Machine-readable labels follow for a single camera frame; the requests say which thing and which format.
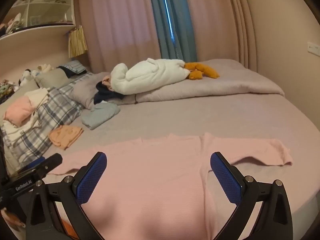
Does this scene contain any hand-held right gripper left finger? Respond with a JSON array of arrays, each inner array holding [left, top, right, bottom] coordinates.
[[26, 151, 108, 240]]

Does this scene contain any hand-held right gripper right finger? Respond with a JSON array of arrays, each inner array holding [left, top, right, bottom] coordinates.
[[210, 151, 293, 240]]

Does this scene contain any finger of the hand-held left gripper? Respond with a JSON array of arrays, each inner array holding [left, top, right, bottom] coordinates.
[[15, 153, 63, 179], [25, 156, 47, 169]]

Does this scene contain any pink knit sweater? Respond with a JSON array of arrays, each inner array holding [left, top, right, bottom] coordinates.
[[46, 132, 293, 240]]

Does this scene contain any orange folded garment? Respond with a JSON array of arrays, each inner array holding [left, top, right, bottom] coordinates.
[[48, 125, 84, 150]]

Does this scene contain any cream folded garment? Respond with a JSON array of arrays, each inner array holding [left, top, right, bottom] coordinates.
[[1, 115, 42, 143]]

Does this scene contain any pink folded garment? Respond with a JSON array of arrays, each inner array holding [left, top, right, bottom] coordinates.
[[4, 96, 38, 128]]

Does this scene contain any light blue folded garment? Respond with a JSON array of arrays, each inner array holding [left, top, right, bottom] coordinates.
[[81, 102, 121, 130]]

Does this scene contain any bed with lilac sheet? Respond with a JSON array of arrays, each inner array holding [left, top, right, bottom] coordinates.
[[0, 59, 319, 240]]

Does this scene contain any grey pillow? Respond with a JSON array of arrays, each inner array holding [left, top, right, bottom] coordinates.
[[70, 72, 113, 110]]

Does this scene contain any green plush toy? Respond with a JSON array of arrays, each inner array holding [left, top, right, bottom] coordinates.
[[0, 80, 19, 98]]

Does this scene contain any beige pillow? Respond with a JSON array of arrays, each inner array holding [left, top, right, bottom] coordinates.
[[35, 68, 70, 89]]

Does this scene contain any navy garment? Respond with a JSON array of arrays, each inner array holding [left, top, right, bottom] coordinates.
[[94, 81, 125, 105]]

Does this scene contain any white plush toy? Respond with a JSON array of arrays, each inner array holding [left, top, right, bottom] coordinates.
[[19, 69, 42, 87]]

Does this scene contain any cream plush toy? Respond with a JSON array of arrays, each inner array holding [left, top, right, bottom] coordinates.
[[37, 64, 57, 73]]

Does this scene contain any lilac folded duvet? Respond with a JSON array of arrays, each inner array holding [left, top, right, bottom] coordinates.
[[125, 59, 285, 103]]

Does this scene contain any small pink garment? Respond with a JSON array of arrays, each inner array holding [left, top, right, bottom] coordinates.
[[101, 75, 113, 89]]

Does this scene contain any blue striped pillow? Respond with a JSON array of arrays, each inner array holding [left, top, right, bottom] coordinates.
[[58, 60, 88, 77]]

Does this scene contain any white puffy jacket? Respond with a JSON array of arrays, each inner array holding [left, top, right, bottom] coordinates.
[[110, 58, 220, 96]]

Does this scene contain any yellow hanging cloth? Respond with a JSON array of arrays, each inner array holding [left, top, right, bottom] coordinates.
[[68, 25, 88, 58]]

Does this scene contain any pink curtain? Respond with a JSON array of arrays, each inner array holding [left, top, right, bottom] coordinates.
[[75, 0, 163, 74], [182, 0, 258, 72]]

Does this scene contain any blue curtain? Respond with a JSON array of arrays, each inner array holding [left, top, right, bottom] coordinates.
[[147, 0, 198, 62]]

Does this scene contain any white wall shelf unit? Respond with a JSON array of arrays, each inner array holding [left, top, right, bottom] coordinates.
[[0, 0, 77, 40]]

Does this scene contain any white wall socket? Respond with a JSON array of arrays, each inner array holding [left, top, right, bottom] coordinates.
[[307, 41, 320, 54]]

